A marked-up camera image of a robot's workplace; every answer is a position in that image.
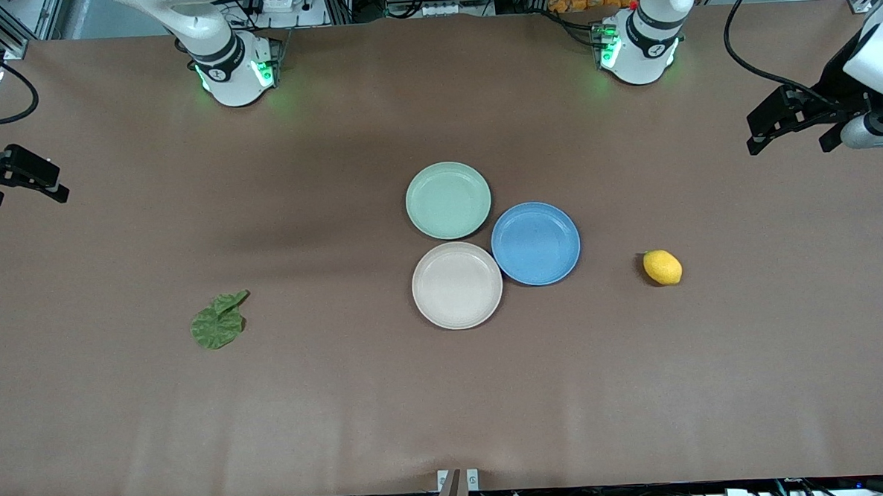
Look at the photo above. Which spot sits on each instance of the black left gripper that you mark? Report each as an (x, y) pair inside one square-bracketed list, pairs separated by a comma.
[(837, 81)]

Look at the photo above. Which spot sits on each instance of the yellow lemon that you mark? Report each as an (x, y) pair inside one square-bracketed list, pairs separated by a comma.
[(662, 267)]

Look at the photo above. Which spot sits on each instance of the green lettuce leaf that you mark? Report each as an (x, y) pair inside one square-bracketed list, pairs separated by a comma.
[(215, 325)]

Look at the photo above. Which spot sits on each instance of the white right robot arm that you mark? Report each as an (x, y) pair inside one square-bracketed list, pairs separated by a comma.
[(228, 60)]

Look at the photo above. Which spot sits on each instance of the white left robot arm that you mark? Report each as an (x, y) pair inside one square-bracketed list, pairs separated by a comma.
[(641, 45)]

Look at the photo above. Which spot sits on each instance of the blue plate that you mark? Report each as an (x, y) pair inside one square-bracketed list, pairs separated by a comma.
[(535, 243)]

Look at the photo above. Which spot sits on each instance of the light green plate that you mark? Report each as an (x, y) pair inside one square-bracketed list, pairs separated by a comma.
[(448, 200)]

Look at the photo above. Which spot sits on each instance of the beige pink plate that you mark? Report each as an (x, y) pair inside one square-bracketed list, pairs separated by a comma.
[(456, 285)]

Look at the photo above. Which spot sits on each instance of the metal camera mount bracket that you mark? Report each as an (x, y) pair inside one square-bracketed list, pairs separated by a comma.
[(456, 490)]

